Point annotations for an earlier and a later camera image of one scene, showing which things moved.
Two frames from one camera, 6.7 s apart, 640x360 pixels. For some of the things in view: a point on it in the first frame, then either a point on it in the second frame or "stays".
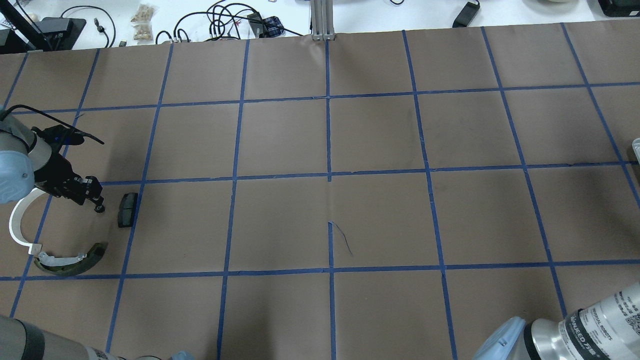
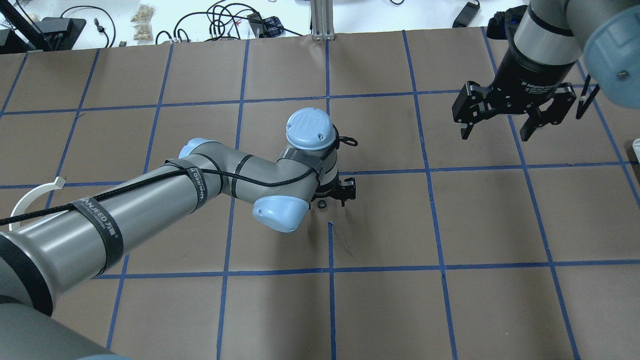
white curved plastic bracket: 15,220 stays
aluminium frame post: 322,21 stays
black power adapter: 466,15 stays
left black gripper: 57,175 to 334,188
